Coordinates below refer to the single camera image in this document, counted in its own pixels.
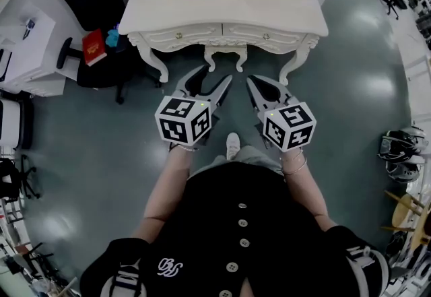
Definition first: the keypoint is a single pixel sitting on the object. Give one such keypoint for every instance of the round wooden stool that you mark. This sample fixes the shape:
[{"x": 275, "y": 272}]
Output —
[{"x": 402, "y": 211}]

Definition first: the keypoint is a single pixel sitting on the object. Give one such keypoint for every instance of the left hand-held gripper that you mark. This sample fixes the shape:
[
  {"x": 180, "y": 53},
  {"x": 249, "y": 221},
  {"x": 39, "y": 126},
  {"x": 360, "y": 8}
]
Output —
[{"x": 182, "y": 120}]

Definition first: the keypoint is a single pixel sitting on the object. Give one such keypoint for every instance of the red book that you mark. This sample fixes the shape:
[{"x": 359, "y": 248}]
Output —
[{"x": 93, "y": 48}]

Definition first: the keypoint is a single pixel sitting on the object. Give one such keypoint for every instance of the person's black buttoned shirt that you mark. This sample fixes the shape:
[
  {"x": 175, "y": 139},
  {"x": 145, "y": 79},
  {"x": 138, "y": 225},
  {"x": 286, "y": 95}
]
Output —
[{"x": 242, "y": 248}]

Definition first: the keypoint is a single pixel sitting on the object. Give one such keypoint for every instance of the white dressing table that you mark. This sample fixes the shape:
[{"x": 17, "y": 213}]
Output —
[{"x": 202, "y": 7}]

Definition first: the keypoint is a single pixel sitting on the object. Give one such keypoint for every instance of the person's left forearm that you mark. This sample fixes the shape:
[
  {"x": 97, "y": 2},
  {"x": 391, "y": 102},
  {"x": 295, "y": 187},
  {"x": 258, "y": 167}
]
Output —
[{"x": 168, "y": 181}]

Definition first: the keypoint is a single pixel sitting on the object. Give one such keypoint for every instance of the blue cloth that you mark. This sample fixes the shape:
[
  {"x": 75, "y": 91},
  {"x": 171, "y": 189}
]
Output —
[{"x": 112, "y": 38}]

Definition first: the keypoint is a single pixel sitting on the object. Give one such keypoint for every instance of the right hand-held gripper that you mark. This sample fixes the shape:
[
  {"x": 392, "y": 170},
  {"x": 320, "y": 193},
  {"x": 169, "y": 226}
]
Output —
[{"x": 289, "y": 125}]

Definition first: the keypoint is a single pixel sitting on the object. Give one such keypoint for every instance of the gold wrist bangles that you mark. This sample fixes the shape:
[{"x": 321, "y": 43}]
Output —
[{"x": 296, "y": 166}]

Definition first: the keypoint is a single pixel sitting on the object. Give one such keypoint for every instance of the person's right forearm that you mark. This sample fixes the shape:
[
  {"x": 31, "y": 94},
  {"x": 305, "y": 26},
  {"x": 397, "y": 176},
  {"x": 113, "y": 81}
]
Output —
[{"x": 306, "y": 194}]

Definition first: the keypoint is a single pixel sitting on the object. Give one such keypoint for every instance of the person's grey jeans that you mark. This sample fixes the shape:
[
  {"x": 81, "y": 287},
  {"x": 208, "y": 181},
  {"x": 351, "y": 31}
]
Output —
[{"x": 250, "y": 154}]

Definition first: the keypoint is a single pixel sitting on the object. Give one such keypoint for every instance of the person's white shoe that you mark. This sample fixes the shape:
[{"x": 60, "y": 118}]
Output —
[{"x": 233, "y": 145}]

